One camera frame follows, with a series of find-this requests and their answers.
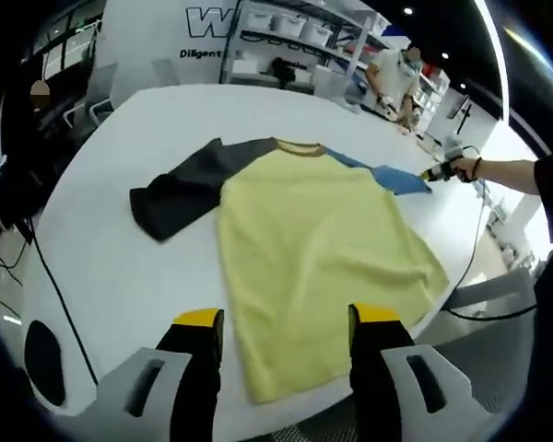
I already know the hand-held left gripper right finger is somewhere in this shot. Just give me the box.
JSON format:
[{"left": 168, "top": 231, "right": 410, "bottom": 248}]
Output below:
[{"left": 347, "top": 302, "right": 474, "bottom": 442}]

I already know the black floor cable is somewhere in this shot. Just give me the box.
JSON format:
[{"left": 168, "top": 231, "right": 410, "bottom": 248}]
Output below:
[{"left": 25, "top": 220, "right": 100, "bottom": 386}]

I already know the person's right hand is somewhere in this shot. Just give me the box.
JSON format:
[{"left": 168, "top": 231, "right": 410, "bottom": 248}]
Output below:
[{"left": 453, "top": 156, "right": 480, "bottom": 183}]

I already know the grey mesh chair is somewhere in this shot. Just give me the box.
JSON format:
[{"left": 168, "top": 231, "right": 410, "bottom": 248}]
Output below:
[{"left": 412, "top": 269, "right": 543, "bottom": 415}]

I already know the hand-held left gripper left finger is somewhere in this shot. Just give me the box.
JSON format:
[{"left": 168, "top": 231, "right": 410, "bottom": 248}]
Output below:
[{"left": 85, "top": 307, "right": 226, "bottom": 442}]

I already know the yellow garment with dark sleeves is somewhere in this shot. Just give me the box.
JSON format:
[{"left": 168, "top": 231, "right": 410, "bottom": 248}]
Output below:
[{"left": 128, "top": 136, "right": 451, "bottom": 406}]

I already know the grey metal shelving rack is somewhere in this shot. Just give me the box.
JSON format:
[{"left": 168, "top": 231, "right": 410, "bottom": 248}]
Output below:
[{"left": 220, "top": 0, "right": 383, "bottom": 93}]

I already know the black monitor stand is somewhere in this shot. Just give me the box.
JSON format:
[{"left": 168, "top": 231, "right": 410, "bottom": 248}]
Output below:
[{"left": 451, "top": 94, "right": 474, "bottom": 134}]

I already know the black gimbal device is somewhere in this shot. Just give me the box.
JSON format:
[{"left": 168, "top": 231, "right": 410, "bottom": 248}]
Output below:
[{"left": 271, "top": 57, "right": 297, "bottom": 88}]

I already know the white ceiling light strip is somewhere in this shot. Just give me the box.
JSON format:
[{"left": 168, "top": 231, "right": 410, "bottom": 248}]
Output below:
[{"left": 472, "top": 0, "right": 512, "bottom": 121}]

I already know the black oval object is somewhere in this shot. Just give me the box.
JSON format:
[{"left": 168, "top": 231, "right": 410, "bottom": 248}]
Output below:
[{"left": 25, "top": 320, "right": 66, "bottom": 407}]

